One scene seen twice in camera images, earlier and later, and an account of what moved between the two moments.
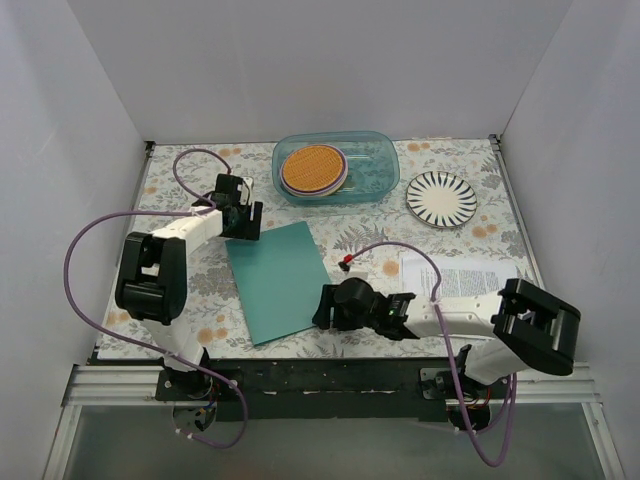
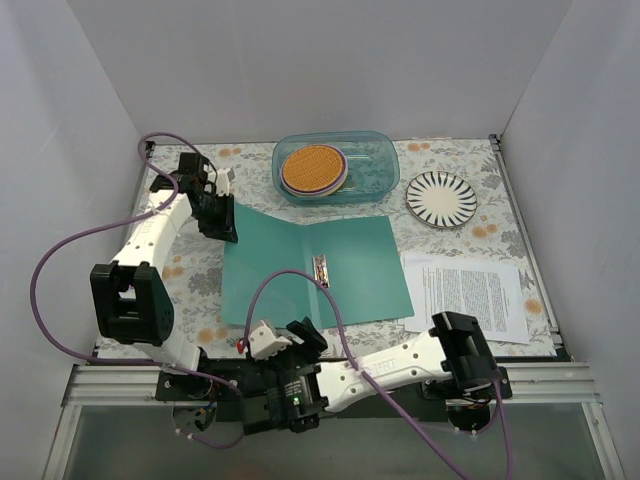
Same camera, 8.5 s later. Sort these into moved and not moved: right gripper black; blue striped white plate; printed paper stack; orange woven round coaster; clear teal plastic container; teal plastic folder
Moved: right gripper black; teal plastic folder
Not moved: orange woven round coaster; blue striped white plate; clear teal plastic container; printed paper stack
